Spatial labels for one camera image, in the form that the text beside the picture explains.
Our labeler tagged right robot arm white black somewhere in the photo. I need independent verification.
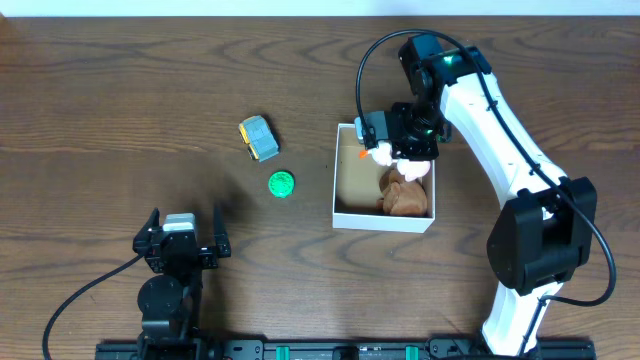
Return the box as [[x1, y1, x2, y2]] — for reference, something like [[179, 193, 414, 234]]
[[358, 30, 601, 359]]

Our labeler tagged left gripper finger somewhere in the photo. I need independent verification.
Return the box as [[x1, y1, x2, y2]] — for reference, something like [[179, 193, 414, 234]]
[[213, 206, 232, 258], [132, 208, 160, 253]]

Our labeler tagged brown plush bear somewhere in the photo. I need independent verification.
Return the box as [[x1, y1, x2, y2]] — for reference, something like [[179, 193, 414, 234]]
[[376, 168, 428, 217]]

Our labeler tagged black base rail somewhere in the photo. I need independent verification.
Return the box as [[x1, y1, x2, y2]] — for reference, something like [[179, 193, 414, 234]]
[[94, 338, 597, 360]]

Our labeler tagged pink white duck toy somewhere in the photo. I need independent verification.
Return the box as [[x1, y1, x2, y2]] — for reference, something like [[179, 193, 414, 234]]
[[359, 141, 432, 181]]

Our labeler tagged white cardboard box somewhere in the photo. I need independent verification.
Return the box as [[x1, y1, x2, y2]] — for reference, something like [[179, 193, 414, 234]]
[[332, 123, 436, 233]]

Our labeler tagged green round toy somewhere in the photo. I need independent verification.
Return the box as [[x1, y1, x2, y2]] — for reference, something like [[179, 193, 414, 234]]
[[268, 170, 295, 198]]

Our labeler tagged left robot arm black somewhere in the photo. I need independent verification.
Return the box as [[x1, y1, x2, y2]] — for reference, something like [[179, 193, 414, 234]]
[[132, 208, 231, 341]]

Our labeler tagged grey yellow toy car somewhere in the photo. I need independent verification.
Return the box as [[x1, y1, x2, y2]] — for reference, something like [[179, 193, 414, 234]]
[[238, 115, 279, 162]]

